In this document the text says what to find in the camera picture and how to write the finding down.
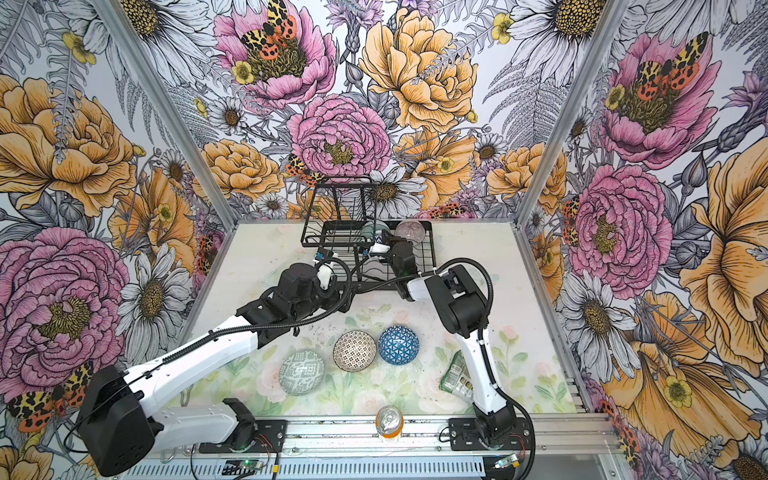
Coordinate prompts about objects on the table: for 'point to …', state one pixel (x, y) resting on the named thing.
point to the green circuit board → (241, 467)
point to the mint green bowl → (370, 229)
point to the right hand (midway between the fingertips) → (388, 233)
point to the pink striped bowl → (410, 229)
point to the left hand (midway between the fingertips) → (340, 290)
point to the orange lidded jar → (389, 421)
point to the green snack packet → (457, 379)
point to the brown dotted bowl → (354, 351)
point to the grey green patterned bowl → (301, 373)
